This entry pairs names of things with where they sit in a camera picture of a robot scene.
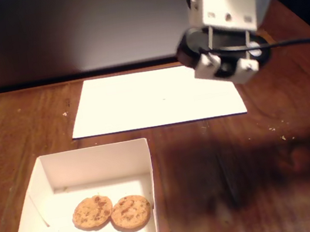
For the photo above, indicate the grey metal case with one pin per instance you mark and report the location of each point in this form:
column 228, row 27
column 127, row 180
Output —
column 40, row 37

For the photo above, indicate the round mini cookie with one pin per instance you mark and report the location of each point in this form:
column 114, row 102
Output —
column 132, row 213
column 92, row 212

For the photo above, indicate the white paper sheet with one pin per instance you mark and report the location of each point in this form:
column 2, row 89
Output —
column 142, row 109

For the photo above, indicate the black oval wrist camera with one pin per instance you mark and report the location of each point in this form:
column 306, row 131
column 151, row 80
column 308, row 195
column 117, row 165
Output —
column 189, row 55

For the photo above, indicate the pale cookie crumb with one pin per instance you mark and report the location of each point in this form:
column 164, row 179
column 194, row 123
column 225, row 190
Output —
column 271, row 129
column 65, row 114
column 283, row 138

